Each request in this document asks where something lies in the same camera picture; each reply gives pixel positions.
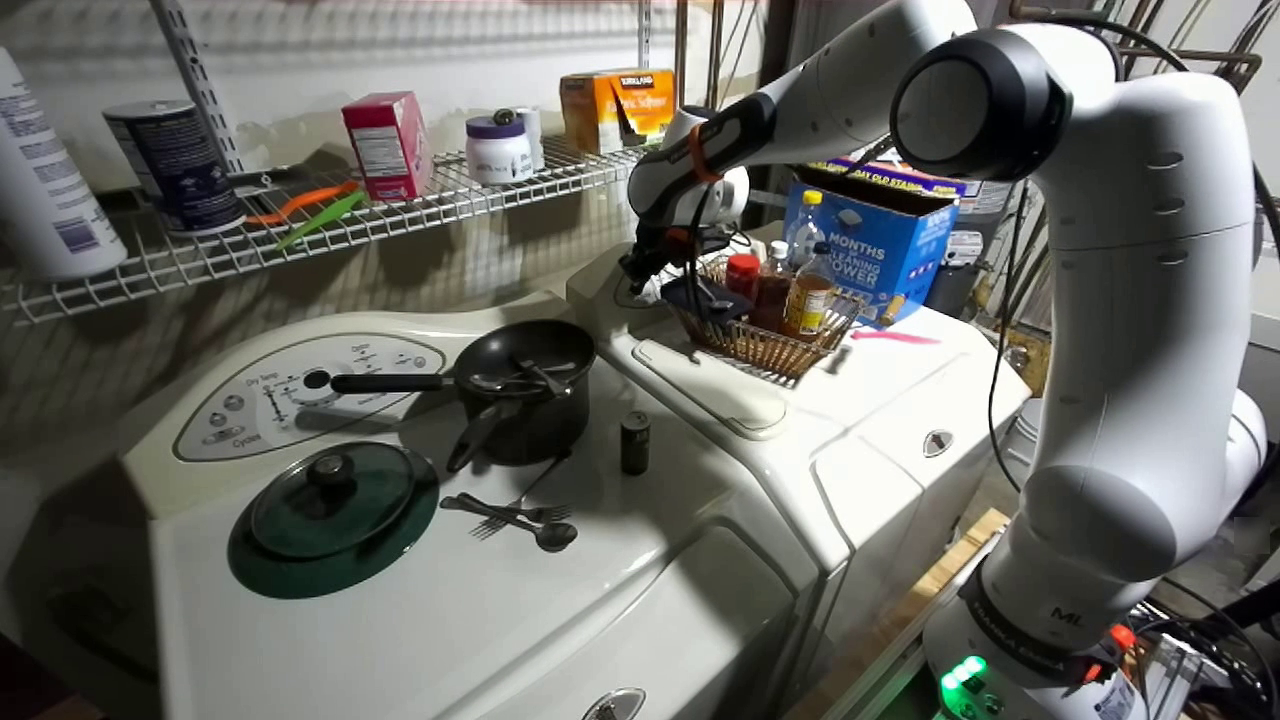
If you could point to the brown wooden plank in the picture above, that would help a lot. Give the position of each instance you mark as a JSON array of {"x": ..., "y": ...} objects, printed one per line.
[{"x": 934, "y": 572}]

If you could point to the white jar purple lid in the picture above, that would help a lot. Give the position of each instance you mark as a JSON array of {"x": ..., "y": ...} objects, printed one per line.
[{"x": 503, "y": 149}]

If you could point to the clear bottle amber liquid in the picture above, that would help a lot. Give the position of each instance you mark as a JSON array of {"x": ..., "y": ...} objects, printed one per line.
[{"x": 804, "y": 300}]

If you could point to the dark glass pot lid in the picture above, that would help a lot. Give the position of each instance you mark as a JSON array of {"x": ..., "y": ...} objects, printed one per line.
[{"x": 335, "y": 503}]

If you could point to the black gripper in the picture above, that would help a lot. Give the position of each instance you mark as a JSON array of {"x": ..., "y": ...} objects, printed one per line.
[{"x": 664, "y": 234}]

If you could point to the blue cardboard box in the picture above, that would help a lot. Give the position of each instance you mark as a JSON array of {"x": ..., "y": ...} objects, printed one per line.
[{"x": 884, "y": 253}]

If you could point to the small black cylinder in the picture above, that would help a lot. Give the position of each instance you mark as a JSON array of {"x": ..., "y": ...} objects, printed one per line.
[{"x": 634, "y": 447}]

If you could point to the green lit device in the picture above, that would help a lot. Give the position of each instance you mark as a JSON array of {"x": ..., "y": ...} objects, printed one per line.
[{"x": 966, "y": 682}]

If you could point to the grey metal rack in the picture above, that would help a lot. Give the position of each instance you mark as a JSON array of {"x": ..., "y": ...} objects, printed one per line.
[{"x": 1204, "y": 52}]

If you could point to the dark cylindrical can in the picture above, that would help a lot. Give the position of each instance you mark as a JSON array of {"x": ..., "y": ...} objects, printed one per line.
[{"x": 183, "y": 167}]

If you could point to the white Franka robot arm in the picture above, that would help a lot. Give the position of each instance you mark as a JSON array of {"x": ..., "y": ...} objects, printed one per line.
[{"x": 1146, "y": 334}]

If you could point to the white bucket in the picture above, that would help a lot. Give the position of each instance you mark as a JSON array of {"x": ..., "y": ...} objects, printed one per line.
[{"x": 1026, "y": 434}]

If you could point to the slotted metal shelf rail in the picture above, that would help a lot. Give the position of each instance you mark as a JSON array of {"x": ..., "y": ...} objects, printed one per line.
[{"x": 198, "y": 82}]

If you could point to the white plastic detergent bottle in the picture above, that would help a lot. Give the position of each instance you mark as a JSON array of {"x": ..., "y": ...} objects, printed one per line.
[{"x": 46, "y": 186}]

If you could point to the black box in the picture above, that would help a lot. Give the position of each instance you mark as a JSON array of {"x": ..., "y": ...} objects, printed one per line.
[{"x": 961, "y": 287}]

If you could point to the metal spoon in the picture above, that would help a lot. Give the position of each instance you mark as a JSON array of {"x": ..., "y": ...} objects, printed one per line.
[{"x": 553, "y": 532}]

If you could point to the metal tongs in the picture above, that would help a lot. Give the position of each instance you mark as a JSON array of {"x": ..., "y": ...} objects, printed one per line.
[{"x": 483, "y": 430}]

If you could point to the orange cardboard box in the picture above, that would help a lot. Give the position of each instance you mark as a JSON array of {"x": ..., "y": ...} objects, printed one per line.
[{"x": 616, "y": 110}]

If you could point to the pink cardboard box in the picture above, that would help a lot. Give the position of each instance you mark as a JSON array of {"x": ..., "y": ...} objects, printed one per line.
[{"x": 384, "y": 144}]

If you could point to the small grey metal piece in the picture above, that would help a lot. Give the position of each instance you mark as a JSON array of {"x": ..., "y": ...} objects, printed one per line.
[{"x": 839, "y": 361}]

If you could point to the dark packet in basket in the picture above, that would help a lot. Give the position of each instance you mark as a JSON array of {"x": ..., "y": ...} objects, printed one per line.
[{"x": 694, "y": 299}]

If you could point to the red button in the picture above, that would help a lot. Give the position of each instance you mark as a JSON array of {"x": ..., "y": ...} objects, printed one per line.
[{"x": 1120, "y": 636}]

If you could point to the pink pen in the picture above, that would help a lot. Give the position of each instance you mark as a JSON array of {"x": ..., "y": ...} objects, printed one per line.
[{"x": 895, "y": 339}]

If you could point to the white laundry machine, cream cover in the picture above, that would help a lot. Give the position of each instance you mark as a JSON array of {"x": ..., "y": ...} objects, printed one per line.
[{"x": 906, "y": 400}]

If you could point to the brown wicker basket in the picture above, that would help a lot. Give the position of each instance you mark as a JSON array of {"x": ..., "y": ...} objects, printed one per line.
[{"x": 772, "y": 348}]

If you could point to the white washing machine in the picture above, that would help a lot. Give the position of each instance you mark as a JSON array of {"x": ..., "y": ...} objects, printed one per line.
[{"x": 532, "y": 626}]

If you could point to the red capped bottle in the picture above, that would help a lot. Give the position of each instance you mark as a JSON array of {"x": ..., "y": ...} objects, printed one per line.
[{"x": 742, "y": 273}]

